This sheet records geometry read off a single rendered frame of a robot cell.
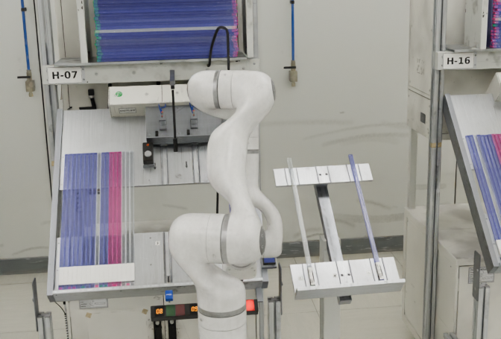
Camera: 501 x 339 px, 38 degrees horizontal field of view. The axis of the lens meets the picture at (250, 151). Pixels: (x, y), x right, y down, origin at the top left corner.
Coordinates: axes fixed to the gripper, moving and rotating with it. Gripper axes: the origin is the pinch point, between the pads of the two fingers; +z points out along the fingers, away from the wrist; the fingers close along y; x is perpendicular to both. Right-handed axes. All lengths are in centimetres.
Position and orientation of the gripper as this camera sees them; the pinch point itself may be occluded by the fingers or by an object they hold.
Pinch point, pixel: (238, 278)
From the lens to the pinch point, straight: 230.7
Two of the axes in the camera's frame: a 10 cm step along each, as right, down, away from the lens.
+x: -1.0, -8.4, 5.3
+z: -0.5, 5.4, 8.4
